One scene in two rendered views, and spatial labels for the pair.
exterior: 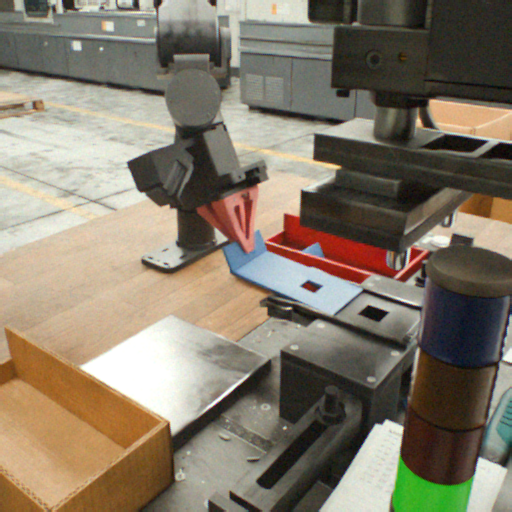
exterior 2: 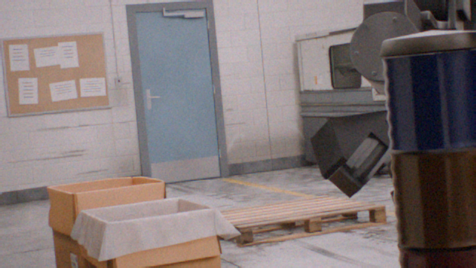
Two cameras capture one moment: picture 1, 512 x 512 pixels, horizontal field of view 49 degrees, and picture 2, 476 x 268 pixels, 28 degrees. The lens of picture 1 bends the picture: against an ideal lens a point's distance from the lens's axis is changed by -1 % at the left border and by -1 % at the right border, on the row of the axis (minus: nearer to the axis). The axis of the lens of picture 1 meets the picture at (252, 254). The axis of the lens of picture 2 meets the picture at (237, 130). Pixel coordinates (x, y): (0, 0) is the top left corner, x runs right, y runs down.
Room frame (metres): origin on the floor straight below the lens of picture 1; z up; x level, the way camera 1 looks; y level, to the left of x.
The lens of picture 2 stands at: (-0.13, -0.20, 1.19)
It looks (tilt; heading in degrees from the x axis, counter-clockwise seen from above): 3 degrees down; 30
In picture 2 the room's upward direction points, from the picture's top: 5 degrees counter-clockwise
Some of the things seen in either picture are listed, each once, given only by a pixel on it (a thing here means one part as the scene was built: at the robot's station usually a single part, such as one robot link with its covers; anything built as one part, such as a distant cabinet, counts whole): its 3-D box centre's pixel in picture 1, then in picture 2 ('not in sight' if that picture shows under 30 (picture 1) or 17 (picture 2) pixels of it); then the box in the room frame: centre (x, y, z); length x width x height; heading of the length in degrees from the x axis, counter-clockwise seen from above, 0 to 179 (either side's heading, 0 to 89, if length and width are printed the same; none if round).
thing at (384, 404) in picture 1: (370, 358); not in sight; (0.51, -0.13, 0.94); 0.20 x 0.10 x 0.07; 143
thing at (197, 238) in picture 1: (196, 226); not in sight; (0.88, 0.09, 0.94); 0.20 x 0.07 x 0.08; 143
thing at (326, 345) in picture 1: (373, 325); not in sight; (0.51, -0.13, 0.98); 0.20 x 0.10 x 0.01; 143
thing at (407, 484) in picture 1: (432, 482); not in sight; (0.22, -0.09, 1.07); 0.04 x 0.04 x 0.03
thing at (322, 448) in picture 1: (303, 463); not in sight; (0.35, -0.04, 0.95); 0.15 x 0.03 x 0.10; 143
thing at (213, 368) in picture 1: (168, 375); not in sight; (0.51, 0.09, 0.91); 0.17 x 0.16 x 0.02; 143
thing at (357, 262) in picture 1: (330, 260); not in sight; (0.77, -0.12, 0.93); 0.25 x 0.12 x 0.06; 53
